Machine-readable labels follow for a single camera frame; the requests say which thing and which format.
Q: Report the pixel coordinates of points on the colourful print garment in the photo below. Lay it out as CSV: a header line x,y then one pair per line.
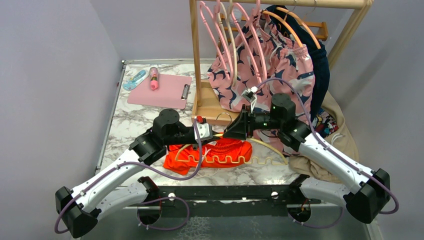
x,y
324,123

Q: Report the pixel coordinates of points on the cream hanger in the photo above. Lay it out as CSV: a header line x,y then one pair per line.
x,y
232,55

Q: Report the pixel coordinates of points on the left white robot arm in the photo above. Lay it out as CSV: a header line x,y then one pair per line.
x,y
80,208

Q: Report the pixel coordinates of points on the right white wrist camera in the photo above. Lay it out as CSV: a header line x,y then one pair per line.
x,y
250,95

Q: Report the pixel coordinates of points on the navy blue garment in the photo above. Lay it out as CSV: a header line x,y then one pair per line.
x,y
322,79

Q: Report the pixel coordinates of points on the beige garment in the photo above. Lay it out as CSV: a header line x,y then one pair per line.
x,y
341,139

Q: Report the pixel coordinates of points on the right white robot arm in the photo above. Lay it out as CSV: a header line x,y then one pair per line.
x,y
363,192

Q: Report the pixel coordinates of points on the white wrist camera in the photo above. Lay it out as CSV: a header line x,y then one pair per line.
x,y
202,130
250,95

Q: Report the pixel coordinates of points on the pink clipboard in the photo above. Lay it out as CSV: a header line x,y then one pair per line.
x,y
172,92

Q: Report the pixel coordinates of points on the orange wooden hanger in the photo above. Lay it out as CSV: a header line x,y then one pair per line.
x,y
290,25

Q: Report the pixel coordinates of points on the pink shark print shorts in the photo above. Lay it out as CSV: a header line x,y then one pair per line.
x,y
289,71

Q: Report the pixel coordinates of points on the orange shorts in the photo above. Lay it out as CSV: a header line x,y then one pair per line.
x,y
205,155

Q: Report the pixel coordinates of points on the pink tube bottle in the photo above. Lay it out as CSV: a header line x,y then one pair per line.
x,y
154,75

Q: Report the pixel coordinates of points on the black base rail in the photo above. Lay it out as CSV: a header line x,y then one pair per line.
x,y
226,201

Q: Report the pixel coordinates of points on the wooden clothes rack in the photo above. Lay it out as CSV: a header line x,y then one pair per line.
x,y
206,103

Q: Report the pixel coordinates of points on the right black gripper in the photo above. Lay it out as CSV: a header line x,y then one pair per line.
x,y
237,129

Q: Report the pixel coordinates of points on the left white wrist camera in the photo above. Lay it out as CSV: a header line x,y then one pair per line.
x,y
202,130

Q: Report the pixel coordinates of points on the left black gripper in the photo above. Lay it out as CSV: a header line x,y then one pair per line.
x,y
195,141

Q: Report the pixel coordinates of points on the light blue package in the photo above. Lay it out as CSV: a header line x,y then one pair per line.
x,y
134,81

